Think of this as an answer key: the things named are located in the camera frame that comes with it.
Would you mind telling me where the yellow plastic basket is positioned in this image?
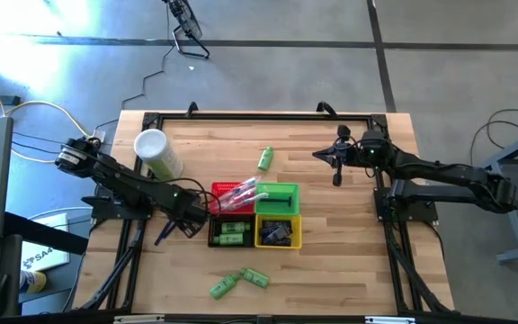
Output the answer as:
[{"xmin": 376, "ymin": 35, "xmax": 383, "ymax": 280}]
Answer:
[{"xmin": 254, "ymin": 214, "xmax": 303, "ymax": 250}]

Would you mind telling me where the black fan cable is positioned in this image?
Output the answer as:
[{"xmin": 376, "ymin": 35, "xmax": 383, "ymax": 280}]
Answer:
[{"xmin": 91, "ymin": 42, "xmax": 174, "ymax": 134}]

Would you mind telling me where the black aluminium table frame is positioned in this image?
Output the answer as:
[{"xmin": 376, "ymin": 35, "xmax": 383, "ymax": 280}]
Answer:
[{"xmin": 73, "ymin": 110, "xmax": 460, "ymax": 316}]

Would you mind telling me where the black plastic basket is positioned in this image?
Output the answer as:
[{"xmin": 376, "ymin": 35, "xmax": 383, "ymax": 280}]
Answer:
[{"xmin": 208, "ymin": 214, "xmax": 256, "ymax": 248}]

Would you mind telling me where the green wipes canister white lid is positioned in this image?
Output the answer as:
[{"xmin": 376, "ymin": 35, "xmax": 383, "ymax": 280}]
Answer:
[{"xmin": 133, "ymin": 129, "xmax": 184, "ymax": 181}]

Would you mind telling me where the black desk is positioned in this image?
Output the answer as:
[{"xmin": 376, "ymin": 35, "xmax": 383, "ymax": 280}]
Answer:
[{"xmin": 0, "ymin": 211, "xmax": 90, "ymax": 319}]

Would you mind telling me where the yellow and blue pouch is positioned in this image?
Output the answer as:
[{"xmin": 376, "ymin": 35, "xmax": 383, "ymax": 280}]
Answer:
[{"xmin": 18, "ymin": 268, "xmax": 48, "ymax": 294}]

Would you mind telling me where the cream extension cable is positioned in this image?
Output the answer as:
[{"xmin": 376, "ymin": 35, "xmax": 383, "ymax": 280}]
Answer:
[{"xmin": 0, "ymin": 74, "xmax": 90, "ymax": 163}]

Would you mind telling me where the red plastic basket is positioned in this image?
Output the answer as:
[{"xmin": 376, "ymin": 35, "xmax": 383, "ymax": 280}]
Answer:
[{"xmin": 209, "ymin": 182, "xmax": 256, "ymax": 215}]

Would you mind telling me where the green plastic basket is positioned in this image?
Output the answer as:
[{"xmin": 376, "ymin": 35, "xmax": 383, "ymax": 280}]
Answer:
[{"xmin": 255, "ymin": 182, "xmax": 301, "ymax": 216}]

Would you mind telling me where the black floor fan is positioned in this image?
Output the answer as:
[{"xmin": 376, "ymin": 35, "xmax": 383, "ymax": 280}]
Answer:
[{"xmin": 162, "ymin": 0, "xmax": 211, "ymax": 61}]

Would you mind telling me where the black rig crossbar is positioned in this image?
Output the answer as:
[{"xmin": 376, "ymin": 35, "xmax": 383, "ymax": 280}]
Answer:
[{"xmin": 0, "ymin": 310, "xmax": 518, "ymax": 324}]

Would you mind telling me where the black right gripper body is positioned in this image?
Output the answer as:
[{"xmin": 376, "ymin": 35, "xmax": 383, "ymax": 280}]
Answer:
[{"xmin": 333, "ymin": 125, "xmax": 395, "ymax": 186}]

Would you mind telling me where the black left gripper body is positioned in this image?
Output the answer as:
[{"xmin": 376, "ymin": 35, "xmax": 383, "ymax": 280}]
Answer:
[{"xmin": 171, "ymin": 191, "xmax": 210, "ymax": 239}]

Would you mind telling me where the white printed box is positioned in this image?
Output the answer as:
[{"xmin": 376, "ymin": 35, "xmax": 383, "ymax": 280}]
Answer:
[{"xmin": 19, "ymin": 212, "xmax": 71, "ymax": 274}]

